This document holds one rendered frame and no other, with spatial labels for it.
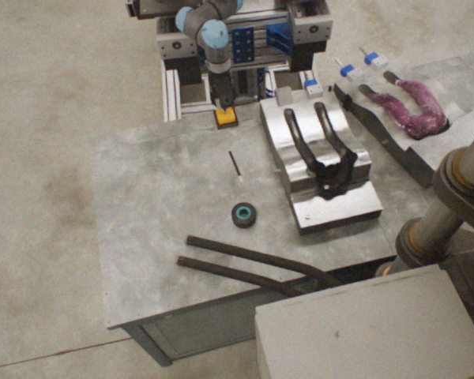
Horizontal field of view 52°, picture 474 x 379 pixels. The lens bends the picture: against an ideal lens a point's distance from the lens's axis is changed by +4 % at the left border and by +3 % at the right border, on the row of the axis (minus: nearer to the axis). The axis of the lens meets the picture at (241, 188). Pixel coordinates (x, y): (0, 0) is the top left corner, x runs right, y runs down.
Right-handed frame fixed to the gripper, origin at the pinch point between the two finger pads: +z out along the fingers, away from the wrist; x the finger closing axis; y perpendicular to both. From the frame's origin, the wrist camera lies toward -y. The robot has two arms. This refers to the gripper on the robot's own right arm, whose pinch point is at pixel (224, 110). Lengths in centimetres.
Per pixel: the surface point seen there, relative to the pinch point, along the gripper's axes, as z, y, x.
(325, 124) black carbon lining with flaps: -3.0, -17.6, -31.7
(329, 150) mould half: -7.2, -30.7, -27.9
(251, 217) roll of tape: 1.4, -43.5, 1.1
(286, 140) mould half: -3.4, -20.6, -16.9
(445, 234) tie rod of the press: -53, -82, -26
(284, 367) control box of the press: -62, -98, 9
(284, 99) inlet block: -6.0, -5.8, -20.5
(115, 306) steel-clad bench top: 5, -60, 47
